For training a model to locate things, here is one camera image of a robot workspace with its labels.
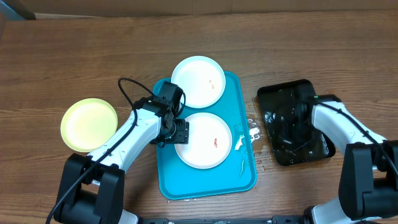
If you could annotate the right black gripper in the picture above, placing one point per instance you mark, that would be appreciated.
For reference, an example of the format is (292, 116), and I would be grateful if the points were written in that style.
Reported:
(289, 125)

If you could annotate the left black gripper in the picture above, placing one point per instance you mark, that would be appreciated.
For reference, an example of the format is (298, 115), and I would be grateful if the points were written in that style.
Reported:
(181, 135)

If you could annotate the white plate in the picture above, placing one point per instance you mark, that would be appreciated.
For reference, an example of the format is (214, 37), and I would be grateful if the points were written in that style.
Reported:
(209, 141)

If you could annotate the light blue rimmed plate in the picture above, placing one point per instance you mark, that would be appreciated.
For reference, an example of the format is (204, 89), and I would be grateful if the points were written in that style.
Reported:
(202, 80)

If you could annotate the green rimmed plate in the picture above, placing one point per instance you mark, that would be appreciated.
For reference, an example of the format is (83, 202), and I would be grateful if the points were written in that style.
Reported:
(88, 124)

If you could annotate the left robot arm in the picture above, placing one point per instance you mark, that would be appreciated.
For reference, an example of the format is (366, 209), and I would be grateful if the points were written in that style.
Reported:
(92, 186)

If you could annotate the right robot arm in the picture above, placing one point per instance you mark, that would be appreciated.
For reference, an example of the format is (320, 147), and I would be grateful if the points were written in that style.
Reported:
(368, 182)

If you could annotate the black plastic tray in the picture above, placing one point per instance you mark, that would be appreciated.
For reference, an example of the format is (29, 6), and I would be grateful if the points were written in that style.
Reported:
(292, 147)

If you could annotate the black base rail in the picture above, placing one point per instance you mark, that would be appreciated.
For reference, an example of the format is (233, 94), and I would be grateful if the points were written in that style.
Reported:
(278, 219)

